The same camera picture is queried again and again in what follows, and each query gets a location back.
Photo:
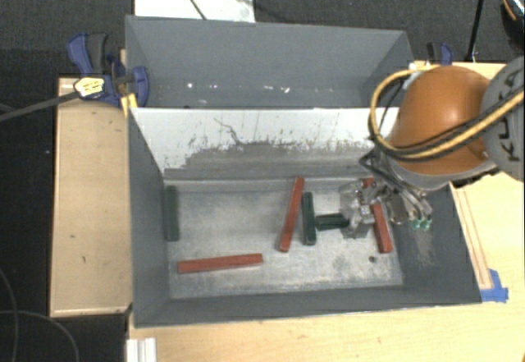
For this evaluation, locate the dark green flat block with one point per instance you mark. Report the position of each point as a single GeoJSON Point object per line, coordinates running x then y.
{"type": "Point", "coordinates": [330, 222]}
{"type": "Point", "coordinates": [309, 221]}
{"type": "Point", "coordinates": [172, 214]}

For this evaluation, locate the red-brown flat block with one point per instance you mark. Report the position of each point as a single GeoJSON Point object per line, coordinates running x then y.
{"type": "Point", "coordinates": [292, 214]}
{"type": "Point", "coordinates": [219, 263]}
{"type": "Point", "coordinates": [382, 233]}

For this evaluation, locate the pale wood flat board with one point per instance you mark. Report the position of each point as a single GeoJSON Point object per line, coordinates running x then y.
{"type": "Point", "coordinates": [90, 208]}

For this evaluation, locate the grey metal bin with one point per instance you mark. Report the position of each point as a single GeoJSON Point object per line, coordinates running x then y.
{"type": "Point", "coordinates": [254, 65]}

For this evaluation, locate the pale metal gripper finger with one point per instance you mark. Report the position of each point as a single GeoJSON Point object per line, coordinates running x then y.
{"type": "Point", "coordinates": [350, 200]}
{"type": "Point", "coordinates": [363, 227]}

